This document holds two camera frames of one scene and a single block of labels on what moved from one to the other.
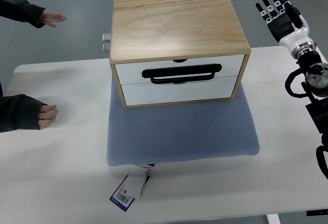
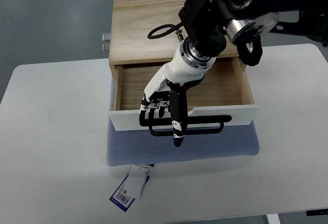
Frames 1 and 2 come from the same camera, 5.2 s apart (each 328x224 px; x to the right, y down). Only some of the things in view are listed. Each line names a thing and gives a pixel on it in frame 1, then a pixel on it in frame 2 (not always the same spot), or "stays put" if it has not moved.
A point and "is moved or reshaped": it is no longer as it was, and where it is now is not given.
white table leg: (273, 219) stays put
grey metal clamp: (106, 37) stays put
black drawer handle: (150, 74) is moved or reshaped
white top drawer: (131, 73) is moved or reshaped
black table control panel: (318, 212) stays put
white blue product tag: (130, 187) stays put
